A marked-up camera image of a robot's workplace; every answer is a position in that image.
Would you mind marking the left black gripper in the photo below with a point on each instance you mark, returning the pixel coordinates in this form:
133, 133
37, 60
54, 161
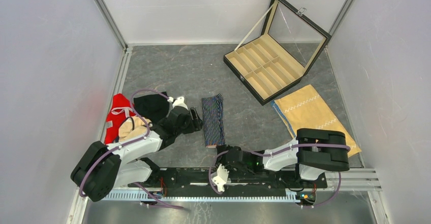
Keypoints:
195, 124

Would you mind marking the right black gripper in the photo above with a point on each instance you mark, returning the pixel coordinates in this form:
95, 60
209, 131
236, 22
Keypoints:
220, 160

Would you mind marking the blue striped boxer shorts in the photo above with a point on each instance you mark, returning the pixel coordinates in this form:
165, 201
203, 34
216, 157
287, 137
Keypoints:
213, 121

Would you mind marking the black underwear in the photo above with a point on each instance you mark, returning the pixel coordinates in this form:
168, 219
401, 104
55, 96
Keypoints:
153, 107

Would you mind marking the black compartment box glass lid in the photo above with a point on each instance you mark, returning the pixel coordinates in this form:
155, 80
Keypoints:
277, 52

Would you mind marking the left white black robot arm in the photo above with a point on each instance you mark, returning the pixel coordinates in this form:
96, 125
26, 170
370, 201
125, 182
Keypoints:
105, 167

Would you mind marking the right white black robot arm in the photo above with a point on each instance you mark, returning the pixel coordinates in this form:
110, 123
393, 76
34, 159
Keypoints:
311, 152

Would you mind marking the beige underwear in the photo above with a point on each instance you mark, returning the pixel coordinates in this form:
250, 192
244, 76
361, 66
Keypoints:
132, 127

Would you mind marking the red underwear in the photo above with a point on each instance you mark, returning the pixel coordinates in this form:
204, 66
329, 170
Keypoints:
120, 110

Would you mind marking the tan cloth mat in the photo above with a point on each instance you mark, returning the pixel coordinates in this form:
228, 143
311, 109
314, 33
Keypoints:
305, 108

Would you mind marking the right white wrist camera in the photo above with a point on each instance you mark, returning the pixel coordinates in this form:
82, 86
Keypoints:
219, 178

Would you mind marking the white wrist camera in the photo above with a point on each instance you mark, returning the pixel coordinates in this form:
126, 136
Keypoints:
219, 178
178, 102

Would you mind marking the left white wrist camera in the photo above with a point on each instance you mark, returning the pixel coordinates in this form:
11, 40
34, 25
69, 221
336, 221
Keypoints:
178, 102

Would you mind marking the white cable tray strip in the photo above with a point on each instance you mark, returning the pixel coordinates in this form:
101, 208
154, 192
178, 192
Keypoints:
140, 195

